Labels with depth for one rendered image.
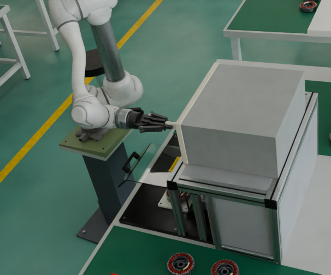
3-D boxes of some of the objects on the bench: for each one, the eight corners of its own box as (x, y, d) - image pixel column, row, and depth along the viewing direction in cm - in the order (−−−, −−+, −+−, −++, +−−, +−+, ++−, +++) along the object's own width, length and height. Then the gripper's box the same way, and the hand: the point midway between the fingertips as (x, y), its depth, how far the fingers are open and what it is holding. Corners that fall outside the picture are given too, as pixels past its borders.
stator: (162, 201, 251) (160, 196, 249) (173, 185, 258) (172, 179, 255) (183, 207, 245) (182, 202, 243) (194, 191, 252) (193, 185, 250)
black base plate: (119, 223, 250) (118, 219, 248) (174, 136, 292) (173, 132, 291) (214, 245, 230) (214, 241, 229) (259, 148, 272) (258, 145, 271)
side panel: (216, 249, 228) (205, 196, 208) (218, 244, 230) (208, 190, 210) (281, 264, 216) (277, 209, 196) (283, 258, 218) (279, 204, 198)
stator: (163, 272, 224) (161, 266, 221) (178, 253, 230) (177, 247, 227) (184, 284, 217) (183, 278, 215) (200, 264, 223) (199, 258, 221)
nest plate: (158, 206, 251) (157, 204, 250) (171, 184, 260) (170, 182, 260) (187, 213, 244) (187, 210, 243) (199, 189, 254) (199, 187, 253)
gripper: (140, 117, 243) (188, 124, 233) (126, 135, 235) (176, 143, 224) (136, 103, 238) (185, 109, 228) (122, 121, 230) (172, 129, 220)
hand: (173, 125), depth 228 cm, fingers closed
